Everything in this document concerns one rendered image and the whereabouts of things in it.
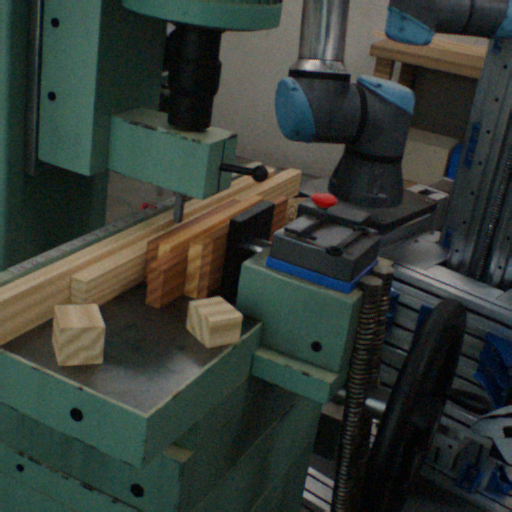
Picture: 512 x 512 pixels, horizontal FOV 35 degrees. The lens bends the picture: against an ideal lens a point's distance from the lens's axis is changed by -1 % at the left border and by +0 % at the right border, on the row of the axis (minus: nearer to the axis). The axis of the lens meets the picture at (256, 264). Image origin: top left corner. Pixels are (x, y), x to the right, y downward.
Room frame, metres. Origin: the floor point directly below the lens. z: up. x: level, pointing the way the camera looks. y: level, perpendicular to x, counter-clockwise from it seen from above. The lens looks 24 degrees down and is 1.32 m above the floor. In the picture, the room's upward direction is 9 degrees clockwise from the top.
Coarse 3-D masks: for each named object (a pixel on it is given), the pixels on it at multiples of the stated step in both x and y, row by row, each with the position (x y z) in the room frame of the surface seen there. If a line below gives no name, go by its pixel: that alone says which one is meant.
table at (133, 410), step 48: (144, 288) 0.83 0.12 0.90; (48, 336) 0.70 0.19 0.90; (144, 336) 0.73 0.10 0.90; (192, 336) 0.74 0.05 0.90; (240, 336) 0.76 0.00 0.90; (0, 384) 0.65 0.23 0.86; (48, 384) 0.63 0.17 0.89; (96, 384) 0.63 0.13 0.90; (144, 384) 0.64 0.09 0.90; (192, 384) 0.66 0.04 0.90; (288, 384) 0.76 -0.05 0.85; (336, 384) 0.76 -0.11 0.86; (96, 432) 0.61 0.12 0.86; (144, 432) 0.59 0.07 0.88
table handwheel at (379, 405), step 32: (448, 320) 0.77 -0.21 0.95; (416, 352) 0.72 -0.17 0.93; (448, 352) 0.89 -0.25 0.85; (416, 384) 0.70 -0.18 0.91; (448, 384) 0.90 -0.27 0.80; (384, 416) 0.68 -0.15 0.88; (416, 416) 0.77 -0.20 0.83; (384, 448) 0.67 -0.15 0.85; (416, 448) 0.81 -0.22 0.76; (384, 480) 0.66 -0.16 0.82; (416, 480) 0.83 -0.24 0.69
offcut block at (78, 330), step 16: (96, 304) 0.70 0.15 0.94; (64, 320) 0.66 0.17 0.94; (80, 320) 0.66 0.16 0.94; (96, 320) 0.67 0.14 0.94; (64, 336) 0.65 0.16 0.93; (80, 336) 0.65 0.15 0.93; (96, 336) 0.66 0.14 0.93; (64, 352) 0.65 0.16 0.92; (80, 352) 0.65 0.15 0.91; (96, 352) 0.66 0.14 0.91
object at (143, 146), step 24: (120, 120) 0.93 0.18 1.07; (144, 120) 0.93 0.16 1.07; (120, 144) 0.92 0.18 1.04; (144, 144) 0.91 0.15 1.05; (168, 144) 0.90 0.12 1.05; (192, 144) 0.89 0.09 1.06; (216, 144) 0.89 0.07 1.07; (120, 168) 0.92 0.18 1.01; (144, 168) 0.91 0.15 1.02; (168, 168) 0.90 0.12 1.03; (192, 168) 0.88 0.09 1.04; (216, 168) 0.90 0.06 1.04; (192, 192) 0.88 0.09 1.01; (216, 192) 0.91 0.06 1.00
